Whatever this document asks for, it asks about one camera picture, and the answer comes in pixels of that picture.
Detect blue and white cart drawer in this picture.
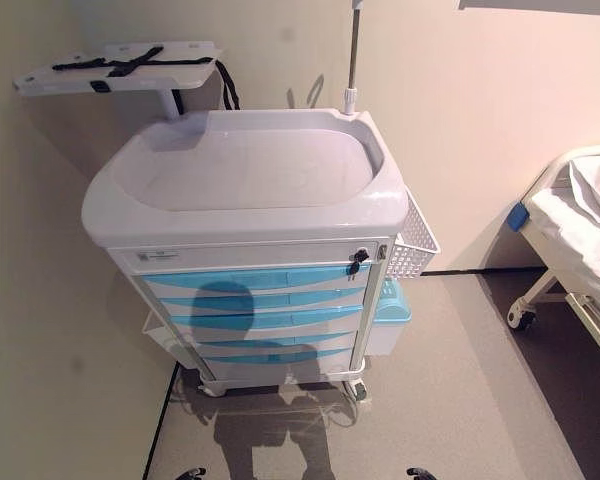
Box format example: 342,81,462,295
192,324,360,351
140,264,372,301
199,344,355,374
152,286,369,315
165,304,365,331

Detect white top drawer with lock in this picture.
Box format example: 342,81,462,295
122,241,380,275

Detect white bin with blue lid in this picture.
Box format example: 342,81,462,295
365,278,413,357

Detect bed caster wheel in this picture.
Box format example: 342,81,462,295
507,298,539,331

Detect black keys in lock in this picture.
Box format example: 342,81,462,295
347,248,371,281

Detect white perforated side basket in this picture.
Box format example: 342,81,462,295
383,189,441,281

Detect blue bed corner bumper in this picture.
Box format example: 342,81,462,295
505,200,531,233

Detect white hospital bed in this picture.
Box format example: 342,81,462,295
504,143,600,376

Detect white medical cart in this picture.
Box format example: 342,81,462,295
80,108,441,399

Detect white bed sheet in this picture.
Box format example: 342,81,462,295
529,152,600,321

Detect white side tray board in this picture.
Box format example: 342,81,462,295
12,40,224,121

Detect metal IV pole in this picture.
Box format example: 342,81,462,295
340,0,364,117

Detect black strap with buckle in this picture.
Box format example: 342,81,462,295
51,45,241,112

